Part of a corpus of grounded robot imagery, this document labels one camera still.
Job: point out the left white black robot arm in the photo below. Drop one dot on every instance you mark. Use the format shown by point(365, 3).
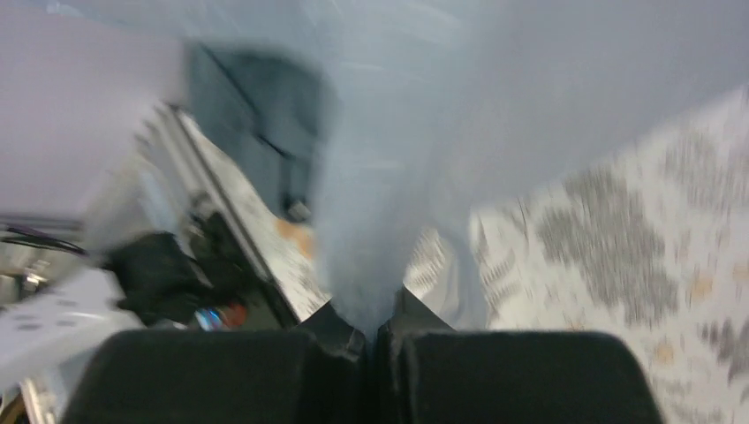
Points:
point(133, 285)

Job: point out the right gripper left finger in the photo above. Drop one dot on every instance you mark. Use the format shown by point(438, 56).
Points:
point(309, 374)

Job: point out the light blue plastic trash bag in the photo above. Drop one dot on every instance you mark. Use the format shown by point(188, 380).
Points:
point(442, 102)

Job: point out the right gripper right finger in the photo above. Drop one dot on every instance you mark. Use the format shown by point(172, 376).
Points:
point(429, 372)

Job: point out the floral patterned table mat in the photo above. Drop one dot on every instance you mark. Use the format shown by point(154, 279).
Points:
point(651, 247)

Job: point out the teal blue cloth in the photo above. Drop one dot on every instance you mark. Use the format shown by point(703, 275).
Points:
point(268, 114)

